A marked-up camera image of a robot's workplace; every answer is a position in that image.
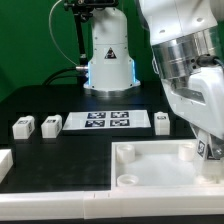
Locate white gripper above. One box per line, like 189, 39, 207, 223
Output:
162, 66, 224, 160

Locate white square tabletop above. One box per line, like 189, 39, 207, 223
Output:
111, 139, 224, 188

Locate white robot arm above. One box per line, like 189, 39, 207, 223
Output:
84, 0, 224, 160

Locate white front fence bar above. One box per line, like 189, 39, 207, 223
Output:
0, 187, 224, 221

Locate white marker sheet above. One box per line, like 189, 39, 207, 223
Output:
63, 110, 151, 131

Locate white left fence piece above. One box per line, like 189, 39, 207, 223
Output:
0, 149, 13, 183

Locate black cables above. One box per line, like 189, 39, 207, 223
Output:
41, 68, 85, 88

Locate grey cable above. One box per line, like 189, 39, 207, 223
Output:
47, 0, 78, 68

